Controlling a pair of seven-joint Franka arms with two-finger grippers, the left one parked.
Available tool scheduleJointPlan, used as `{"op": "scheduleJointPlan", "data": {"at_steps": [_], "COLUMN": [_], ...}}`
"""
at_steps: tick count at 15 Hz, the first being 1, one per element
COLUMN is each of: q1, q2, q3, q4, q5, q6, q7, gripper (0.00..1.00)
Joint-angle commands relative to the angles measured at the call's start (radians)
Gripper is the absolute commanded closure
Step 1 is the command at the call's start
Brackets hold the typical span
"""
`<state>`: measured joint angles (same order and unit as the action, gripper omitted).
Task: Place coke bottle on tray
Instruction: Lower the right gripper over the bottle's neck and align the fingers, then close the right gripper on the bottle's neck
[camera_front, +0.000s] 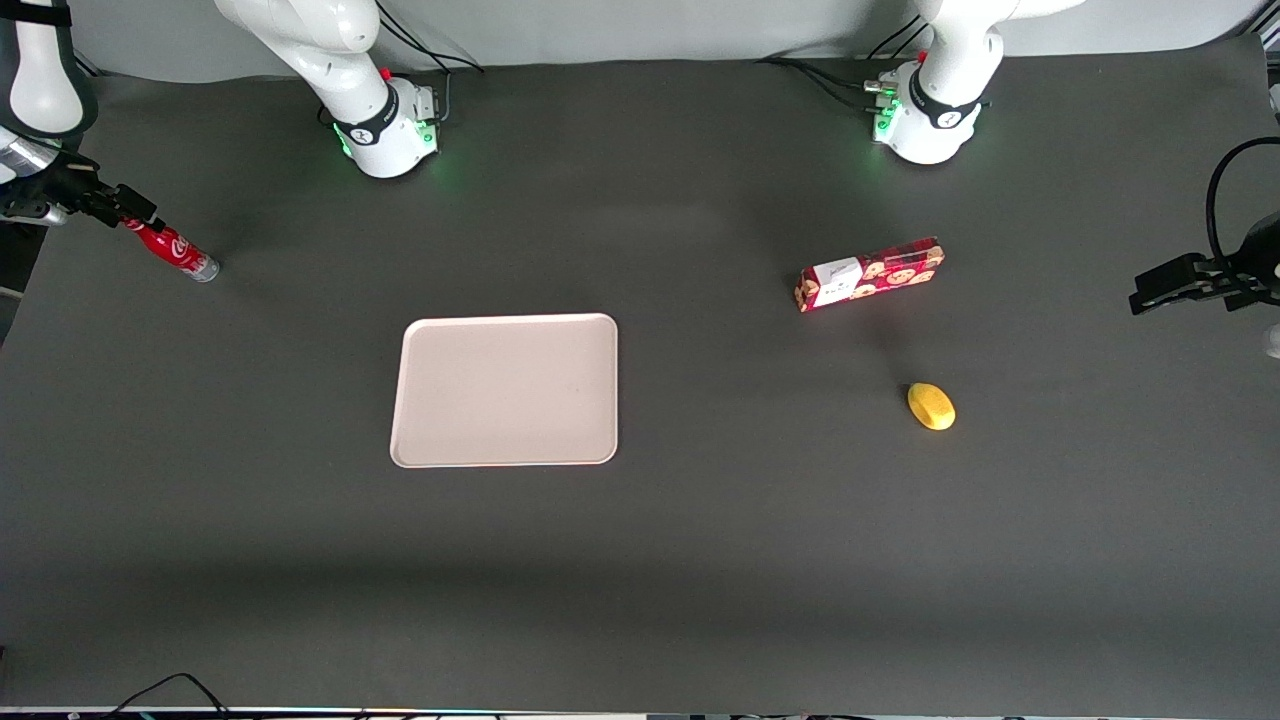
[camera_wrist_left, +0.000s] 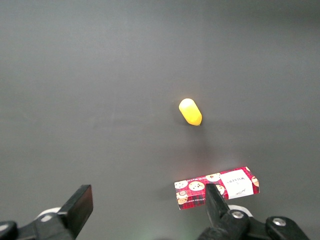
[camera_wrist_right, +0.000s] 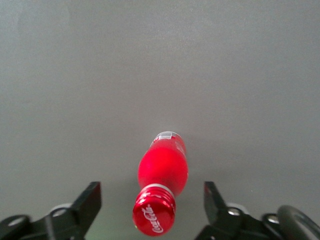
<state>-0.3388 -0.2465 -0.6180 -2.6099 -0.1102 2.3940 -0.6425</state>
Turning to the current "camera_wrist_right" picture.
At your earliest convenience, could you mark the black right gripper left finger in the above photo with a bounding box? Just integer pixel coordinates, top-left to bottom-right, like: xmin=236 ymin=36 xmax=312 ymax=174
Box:
xmin=0 ymin=181 xmax=103 ymax=240

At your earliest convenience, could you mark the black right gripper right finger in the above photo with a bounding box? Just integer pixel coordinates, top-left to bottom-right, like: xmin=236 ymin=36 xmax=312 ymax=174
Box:
xmin=193 ymin=181 xmax=288 ymax=240

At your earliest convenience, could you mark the red coke bottle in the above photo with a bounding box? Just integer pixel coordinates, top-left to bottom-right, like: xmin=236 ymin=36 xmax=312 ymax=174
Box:
xmin=132 ymin=130 xmax=188 ymax=237

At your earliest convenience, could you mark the black cable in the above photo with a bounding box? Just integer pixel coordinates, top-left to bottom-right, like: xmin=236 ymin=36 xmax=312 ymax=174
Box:
xmin=276 ymin=204 xmax=320 ymax=240

